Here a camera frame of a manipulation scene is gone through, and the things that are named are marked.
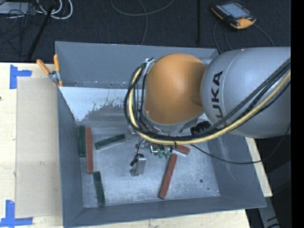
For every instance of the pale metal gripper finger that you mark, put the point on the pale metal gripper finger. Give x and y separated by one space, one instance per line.
141 166
135 160

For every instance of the grey metal bin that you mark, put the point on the grey metal bin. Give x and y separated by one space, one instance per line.
123 179

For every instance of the red-brown flat block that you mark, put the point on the red-brown flat block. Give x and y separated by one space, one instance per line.
183 149
89 151
168 176

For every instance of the dark green flat block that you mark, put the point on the dark green flat block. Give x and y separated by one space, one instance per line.
109 141
99 189
82 141

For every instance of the pale wood flat board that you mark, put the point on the pale wood flat board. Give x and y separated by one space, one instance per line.
38 139

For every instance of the black cylinder on white bracket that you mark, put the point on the black cylinder on white bracket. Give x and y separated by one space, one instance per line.
200 128

